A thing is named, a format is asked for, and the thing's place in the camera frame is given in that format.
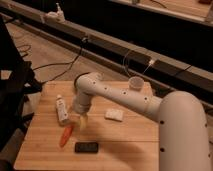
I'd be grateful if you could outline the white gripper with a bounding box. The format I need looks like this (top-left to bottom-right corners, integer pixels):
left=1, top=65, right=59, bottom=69
left=73, top=92, right=92, bottom=130

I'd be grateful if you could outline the orange pepper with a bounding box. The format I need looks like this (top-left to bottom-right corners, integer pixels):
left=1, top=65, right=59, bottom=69
left=59, top=125, right=74, bottom=147

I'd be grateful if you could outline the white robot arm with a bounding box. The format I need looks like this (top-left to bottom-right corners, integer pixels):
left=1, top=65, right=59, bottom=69
left=73, top=72, right=211, bottom=171

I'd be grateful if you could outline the white sponge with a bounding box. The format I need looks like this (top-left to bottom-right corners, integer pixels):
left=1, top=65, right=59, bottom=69
left=105, top=109, right=123, bottom=122

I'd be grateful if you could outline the white tube bottle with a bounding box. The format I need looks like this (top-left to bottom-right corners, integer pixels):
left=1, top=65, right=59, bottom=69
left=56, top=95, right=70, bottom=126

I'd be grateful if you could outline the black rectangular remote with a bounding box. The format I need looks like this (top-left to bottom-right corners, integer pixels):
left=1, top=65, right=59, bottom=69
left=75, top=142, right=99, bottom=153

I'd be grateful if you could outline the wooden table board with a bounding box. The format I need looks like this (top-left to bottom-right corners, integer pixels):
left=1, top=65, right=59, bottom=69
left=14, top=81, right=159, bottom=171

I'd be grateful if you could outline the green bowl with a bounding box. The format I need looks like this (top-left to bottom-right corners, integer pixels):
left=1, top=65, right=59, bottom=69
left=73, top=74, right=82, bottom=88

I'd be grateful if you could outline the white plastic cup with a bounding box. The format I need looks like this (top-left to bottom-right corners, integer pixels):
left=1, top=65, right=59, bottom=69
left=129, top=76, right=144, bottom=91

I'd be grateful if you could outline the black chair at left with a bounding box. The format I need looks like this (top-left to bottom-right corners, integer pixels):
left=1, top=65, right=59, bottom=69
left=0, top=15, right=42, bottom=151

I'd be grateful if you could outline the black floor cable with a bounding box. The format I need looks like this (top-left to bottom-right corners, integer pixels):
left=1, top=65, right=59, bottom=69
left=13, top=36, right=89, bottom=84

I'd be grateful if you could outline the white object on rail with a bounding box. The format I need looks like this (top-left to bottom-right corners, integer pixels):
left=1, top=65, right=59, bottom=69
left=45, top=4, right=65, bottom=22

